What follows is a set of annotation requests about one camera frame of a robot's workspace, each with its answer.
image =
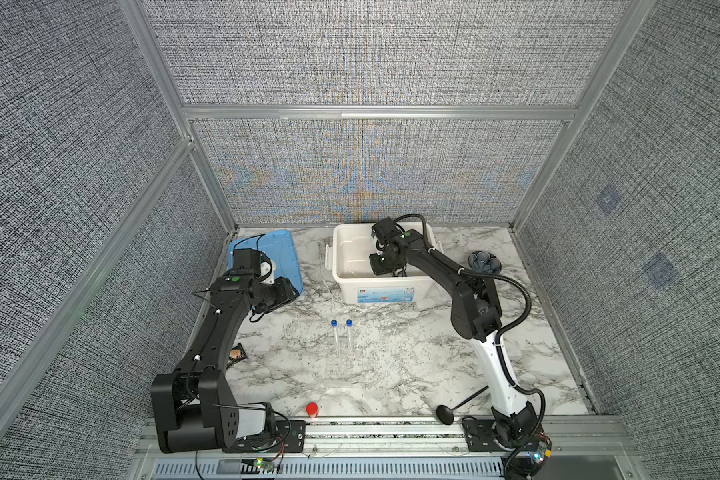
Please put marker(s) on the black long handled ladle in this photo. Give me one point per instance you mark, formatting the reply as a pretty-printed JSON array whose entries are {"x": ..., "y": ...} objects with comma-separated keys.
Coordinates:
[{"x": 445, "y": 414}]

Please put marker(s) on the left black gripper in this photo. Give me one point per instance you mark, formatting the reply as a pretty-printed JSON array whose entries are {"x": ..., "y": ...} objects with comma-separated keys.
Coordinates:
[{"x": 285, "y": 294}]

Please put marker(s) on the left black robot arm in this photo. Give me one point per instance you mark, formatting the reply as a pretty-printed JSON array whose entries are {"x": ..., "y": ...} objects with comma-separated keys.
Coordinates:
[{"x": 194, "y": 408}]

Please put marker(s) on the blue plastic bin lid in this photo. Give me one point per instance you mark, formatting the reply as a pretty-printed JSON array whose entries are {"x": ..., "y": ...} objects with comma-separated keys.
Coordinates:
[{"x": 279, "y": 246}]

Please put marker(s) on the dark snack packet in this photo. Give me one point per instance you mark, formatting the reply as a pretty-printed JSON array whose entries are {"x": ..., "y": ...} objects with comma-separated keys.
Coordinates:
[{"x": 237, "y": 354}]

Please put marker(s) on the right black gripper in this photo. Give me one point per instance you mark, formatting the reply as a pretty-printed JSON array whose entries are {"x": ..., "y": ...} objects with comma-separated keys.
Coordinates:
[{"x": 376, "y": 268}]

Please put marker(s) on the dark bowl with stones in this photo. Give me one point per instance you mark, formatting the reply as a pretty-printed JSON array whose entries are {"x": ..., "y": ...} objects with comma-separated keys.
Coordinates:
[{"x": 484, "y": 262}]

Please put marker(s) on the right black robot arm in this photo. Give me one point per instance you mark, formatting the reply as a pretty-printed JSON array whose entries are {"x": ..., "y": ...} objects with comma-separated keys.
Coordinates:
[{"x": 476, "y": 315}]

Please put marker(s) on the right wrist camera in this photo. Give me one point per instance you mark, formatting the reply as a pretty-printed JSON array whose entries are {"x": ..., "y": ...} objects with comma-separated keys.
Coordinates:
[{"x": 385, "y": 229}]

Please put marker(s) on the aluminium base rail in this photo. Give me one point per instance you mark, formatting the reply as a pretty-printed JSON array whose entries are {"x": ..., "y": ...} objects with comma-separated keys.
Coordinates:
[{"x": 424, "y": 435}]

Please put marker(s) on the red bottle cap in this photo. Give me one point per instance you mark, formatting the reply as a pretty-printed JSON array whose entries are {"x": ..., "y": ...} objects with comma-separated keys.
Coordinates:
[{"x": 312, "y": 410}]

